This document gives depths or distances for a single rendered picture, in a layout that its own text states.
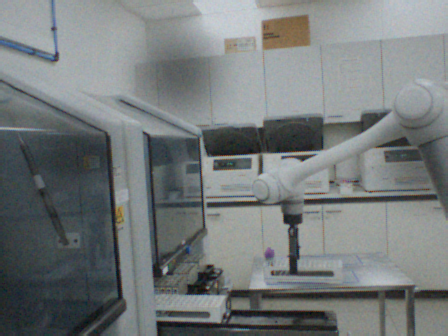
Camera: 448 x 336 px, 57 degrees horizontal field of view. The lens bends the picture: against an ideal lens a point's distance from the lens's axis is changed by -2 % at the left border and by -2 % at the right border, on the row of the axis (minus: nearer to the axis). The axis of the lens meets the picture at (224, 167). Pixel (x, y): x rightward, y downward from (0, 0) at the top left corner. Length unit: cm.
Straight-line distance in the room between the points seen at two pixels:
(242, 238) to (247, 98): 127
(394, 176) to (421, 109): 247
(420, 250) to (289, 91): 174
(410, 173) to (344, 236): 74
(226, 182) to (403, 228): 151
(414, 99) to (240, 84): 285
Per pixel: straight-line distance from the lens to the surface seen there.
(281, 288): 161
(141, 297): 125
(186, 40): 447
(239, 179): 361
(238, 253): 373
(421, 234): 375
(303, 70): 389
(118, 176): 110
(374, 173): 361
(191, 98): 400
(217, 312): 134
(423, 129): 123
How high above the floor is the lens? 135
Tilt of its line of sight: 3 degrees down
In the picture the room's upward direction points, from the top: 3 degrees counter-clockwise
